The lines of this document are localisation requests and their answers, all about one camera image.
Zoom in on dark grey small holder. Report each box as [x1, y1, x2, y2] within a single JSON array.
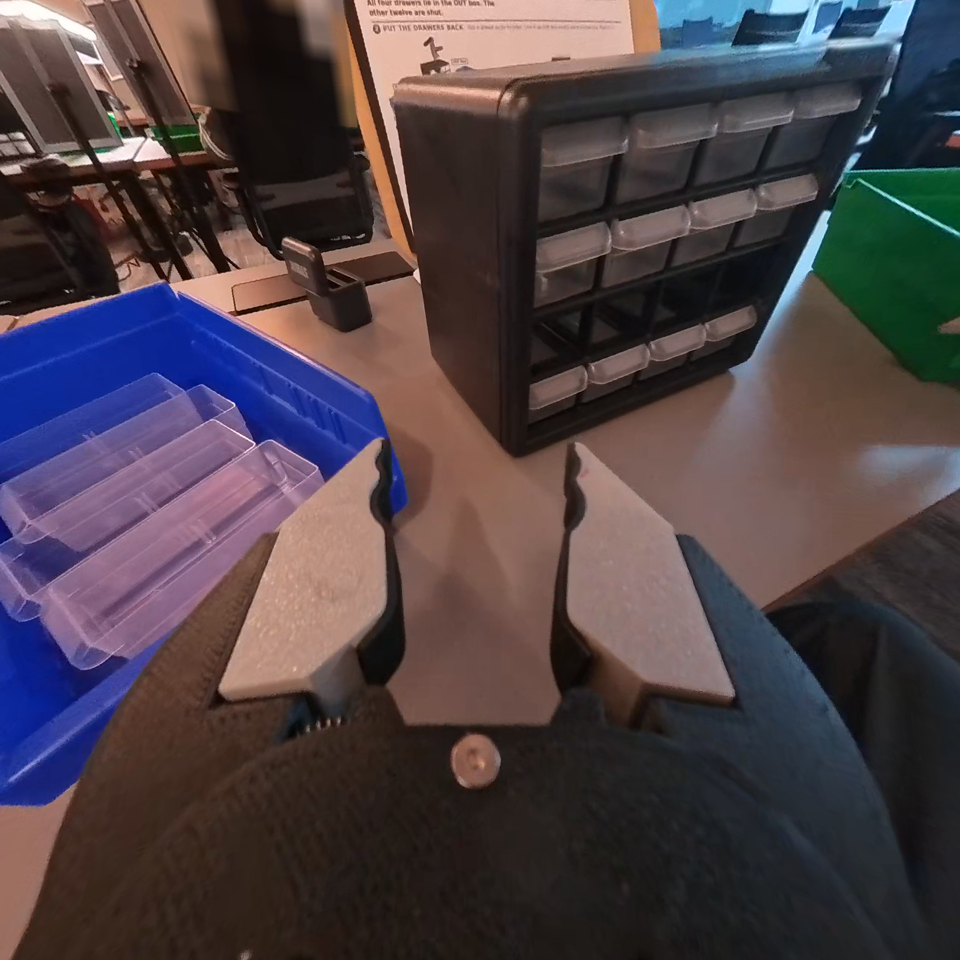
[[309, 266, 374, 333]]

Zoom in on green plastic bin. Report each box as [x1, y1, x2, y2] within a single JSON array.
[[812, 168, 960, 387]]

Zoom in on grey monitor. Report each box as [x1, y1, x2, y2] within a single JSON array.
[[0, 15, 125, 155]]

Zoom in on black small device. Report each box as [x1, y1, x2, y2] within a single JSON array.
[[281, 238, 328, 292]]

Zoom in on clear plastic drawer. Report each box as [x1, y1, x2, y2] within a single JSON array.
[[0, 438, 325, 671], [0, 372, 186, 481], [0, 418, 258, 547], [0, 384, 254, 526]]

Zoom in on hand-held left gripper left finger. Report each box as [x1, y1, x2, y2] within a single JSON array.
[[217, 438, 408, 723]]

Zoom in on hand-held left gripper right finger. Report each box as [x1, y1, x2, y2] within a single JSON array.
[[549, 441, 737, 727]]

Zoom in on black drawer cabinet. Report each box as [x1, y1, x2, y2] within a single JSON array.
[[391, 37, 897, 459]]

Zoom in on person's dark trousers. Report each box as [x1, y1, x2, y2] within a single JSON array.
[[765, 596, 960, 960]]

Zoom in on black office chair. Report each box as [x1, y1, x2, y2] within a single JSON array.
[[873, 0, 960, 177], [223, 0, 376, 249]]

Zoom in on black tripod stand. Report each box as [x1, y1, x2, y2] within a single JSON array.
[[41, 82, 192, 282], [97, 0, 230, 275]]

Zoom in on white instruction sign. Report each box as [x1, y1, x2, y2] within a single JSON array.
[[343, 0, 663, 260]]

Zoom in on blue plastic bin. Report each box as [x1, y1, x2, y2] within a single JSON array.
[[0, 281, 410, 807]]

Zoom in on group of shut cabinet drawers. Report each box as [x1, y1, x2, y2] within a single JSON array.
[[527, 81, 864, 421]]

